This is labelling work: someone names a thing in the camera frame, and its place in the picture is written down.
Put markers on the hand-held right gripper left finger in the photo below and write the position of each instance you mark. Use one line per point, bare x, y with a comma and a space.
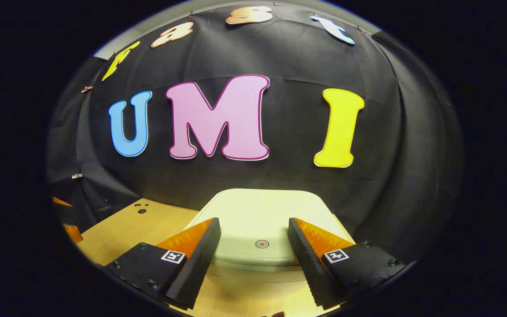
198, 264

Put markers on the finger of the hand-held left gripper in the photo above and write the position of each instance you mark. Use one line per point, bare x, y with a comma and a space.
64, 211
74, 233

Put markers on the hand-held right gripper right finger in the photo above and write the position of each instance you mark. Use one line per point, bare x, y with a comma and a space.
306, 264

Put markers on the pale green desktop garbage bin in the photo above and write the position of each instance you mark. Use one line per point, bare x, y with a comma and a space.
258, 211

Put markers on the wooden desktop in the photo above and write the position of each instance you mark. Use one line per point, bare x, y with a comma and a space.
126, 237

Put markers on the copper cloth clip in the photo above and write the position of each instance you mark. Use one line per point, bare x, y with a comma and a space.
86, 89

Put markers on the black backdrop cloth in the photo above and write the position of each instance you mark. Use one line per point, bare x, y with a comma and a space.
297, 57

